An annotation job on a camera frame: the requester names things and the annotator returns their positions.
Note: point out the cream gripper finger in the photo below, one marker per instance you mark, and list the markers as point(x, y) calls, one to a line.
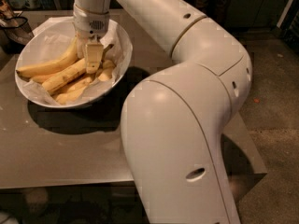
point(93, 55)
point(81, 42)

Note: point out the lower long yellow banana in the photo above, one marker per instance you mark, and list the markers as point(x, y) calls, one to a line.
point(65, 97)

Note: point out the white paper liner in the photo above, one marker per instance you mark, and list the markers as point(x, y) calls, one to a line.
point(46, 38)

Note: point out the white bowl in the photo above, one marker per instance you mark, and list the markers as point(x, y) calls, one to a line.
point(124, 47)

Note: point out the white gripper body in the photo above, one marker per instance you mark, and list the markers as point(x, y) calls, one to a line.
point(90, 24)

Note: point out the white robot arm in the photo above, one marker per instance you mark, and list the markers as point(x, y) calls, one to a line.
point(172, 121)

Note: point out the top curved yellow banana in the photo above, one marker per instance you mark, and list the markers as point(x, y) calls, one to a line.
point(52, 66)

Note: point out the black wire basket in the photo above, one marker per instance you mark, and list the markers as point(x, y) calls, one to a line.
point(18, 32)

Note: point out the long spotted yellow banana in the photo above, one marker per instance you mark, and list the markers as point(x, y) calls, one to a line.
point(69, 74)

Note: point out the short banana at right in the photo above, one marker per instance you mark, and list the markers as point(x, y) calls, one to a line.
point(107, 70)

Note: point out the small banana under left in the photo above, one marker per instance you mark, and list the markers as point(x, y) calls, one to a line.
point(40, 78)

